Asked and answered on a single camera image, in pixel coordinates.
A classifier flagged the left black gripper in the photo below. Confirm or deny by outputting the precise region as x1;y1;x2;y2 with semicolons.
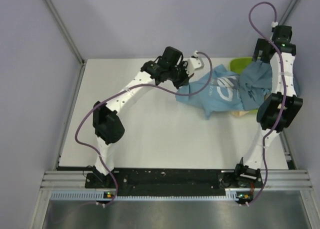
166;60;193;89

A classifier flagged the light blue printed t-shirt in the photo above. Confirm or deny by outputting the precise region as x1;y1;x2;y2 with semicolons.
175;64;244;119

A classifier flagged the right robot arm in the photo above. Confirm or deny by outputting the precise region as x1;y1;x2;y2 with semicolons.
233;23;303;187

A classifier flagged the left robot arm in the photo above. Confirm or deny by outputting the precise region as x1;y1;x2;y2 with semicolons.
92;46;203;188

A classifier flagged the green plastic basket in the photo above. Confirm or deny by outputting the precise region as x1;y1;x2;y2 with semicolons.
229;57;260;113

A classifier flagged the grey-blue t-shirt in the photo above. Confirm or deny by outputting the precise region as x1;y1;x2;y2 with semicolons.
238;59;273;111

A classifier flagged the cream yellow t-shirt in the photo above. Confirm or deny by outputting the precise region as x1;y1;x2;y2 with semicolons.
230;110;256;118

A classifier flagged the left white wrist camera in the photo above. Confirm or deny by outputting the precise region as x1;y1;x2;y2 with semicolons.
186;54;205;75

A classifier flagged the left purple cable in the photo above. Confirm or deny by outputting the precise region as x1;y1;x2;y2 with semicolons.
74;50;214;209

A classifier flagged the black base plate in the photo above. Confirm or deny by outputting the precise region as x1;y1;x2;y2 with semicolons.
85;167;263;196

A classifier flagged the aluminium frame rail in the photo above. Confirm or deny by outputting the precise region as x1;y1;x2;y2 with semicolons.
40;170;313;191

